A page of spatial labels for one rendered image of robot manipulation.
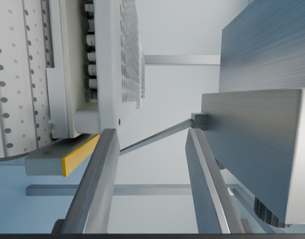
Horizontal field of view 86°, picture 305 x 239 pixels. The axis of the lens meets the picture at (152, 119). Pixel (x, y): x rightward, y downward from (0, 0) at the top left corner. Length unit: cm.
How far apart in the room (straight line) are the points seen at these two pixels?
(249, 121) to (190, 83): 332
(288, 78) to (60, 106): 44
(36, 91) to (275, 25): 51
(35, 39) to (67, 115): 8
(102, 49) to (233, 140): 18
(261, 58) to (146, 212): 376
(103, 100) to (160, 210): 387
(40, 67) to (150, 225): 409
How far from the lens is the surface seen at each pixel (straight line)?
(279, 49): 51
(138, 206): 396
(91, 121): 19
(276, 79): 50
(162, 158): 352
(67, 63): 19
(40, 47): 21
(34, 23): 21
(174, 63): 118
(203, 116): 30
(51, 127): 20
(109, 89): 18
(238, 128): 21
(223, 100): 25
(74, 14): 22
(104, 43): 18
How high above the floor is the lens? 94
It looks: 1 degrees up
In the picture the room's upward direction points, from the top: 90 degrees clockwise
